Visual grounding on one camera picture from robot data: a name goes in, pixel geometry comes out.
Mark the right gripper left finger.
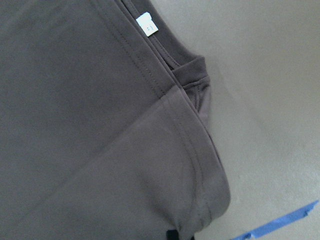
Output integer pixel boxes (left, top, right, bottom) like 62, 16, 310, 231
166, 230, 179, 240

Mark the dark brown t-shirt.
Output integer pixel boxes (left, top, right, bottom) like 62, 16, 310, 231
0, 0, 231, 240

